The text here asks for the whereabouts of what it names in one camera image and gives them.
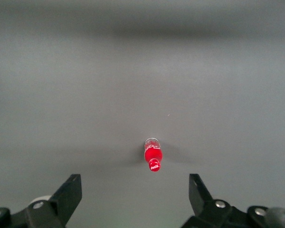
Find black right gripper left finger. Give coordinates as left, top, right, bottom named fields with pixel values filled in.
left=26, top=173, right=83, bottom=228

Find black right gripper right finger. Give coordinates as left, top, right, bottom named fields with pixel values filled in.
left=182, top=173, right=249, bottom=228

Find red cola bottle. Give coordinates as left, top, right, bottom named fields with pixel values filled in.
left=144, top=137, right=163, bottom=172

